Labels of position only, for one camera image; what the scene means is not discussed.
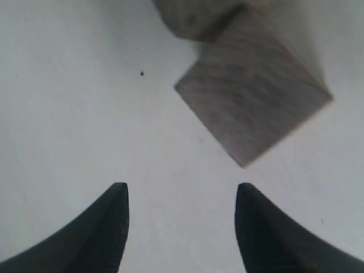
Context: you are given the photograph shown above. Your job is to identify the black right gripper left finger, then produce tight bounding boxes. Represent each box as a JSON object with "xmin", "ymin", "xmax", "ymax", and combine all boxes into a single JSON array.
[{"xmin": 1, "ymin": 183, "xmax": 130, "ymax": 272}]

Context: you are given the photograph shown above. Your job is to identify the smallest wooden cube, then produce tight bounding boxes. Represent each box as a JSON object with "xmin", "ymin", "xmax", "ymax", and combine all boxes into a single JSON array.
[{"xmin": 175, "ymin": 9, "xmax": 333, "ymax": 168}]

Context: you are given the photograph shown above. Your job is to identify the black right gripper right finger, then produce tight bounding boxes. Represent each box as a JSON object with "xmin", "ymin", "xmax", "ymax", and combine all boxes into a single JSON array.
[{"xmin": 235, "ymin": 183, "xmax": 363, "ymax": 272}]

